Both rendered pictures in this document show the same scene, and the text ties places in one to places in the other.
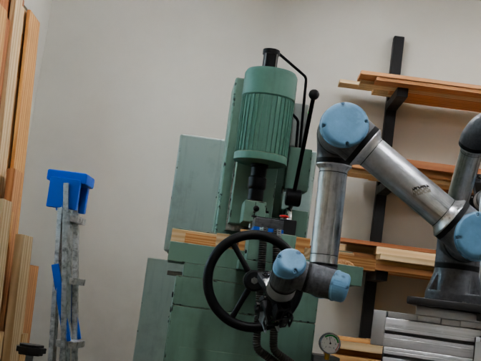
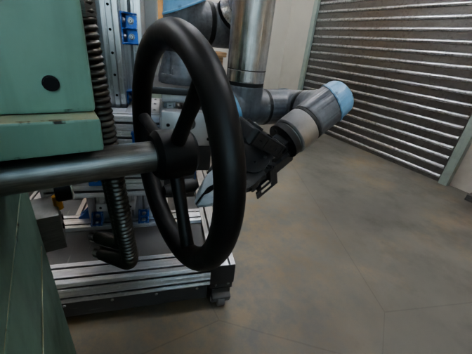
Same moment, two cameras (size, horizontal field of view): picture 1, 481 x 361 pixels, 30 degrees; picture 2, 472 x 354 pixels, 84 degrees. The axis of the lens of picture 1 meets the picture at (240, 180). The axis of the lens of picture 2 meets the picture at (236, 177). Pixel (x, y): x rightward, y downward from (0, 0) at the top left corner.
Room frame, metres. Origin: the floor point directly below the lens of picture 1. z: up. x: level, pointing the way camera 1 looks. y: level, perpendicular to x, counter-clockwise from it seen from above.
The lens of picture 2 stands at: (2.66, 0.22, 0.94)
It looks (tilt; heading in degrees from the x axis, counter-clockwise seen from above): 27 degrees down; 237
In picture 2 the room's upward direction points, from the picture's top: 6 degrees clockwise
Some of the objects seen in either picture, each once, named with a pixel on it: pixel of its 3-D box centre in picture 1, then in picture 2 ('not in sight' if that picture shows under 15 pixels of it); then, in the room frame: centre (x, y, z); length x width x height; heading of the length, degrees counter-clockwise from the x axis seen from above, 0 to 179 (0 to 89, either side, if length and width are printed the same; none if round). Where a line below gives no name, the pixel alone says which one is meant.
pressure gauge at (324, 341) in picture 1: (328, 346); (61, 189); (2.71, -0.33, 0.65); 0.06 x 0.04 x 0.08; 93
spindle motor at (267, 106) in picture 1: (265, 118); not in sight; (2.91, -0.06, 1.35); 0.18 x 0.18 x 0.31
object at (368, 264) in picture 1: (280, 252); not in sight; (2.91, -0.16, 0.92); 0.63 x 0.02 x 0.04; 93
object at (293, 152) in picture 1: (297, 170); not in sight; (3.13, -0.19, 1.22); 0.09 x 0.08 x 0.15; 3
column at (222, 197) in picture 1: (250, 185); not in sight; (3.20, -0.04, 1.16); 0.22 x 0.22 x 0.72; 3
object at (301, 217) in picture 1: (292, 228); not in sight; (3.10, -0.20, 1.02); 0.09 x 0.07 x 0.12; 93
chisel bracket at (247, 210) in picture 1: (253, 215); not in sight; (2.93, -0.06, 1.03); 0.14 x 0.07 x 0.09; 3
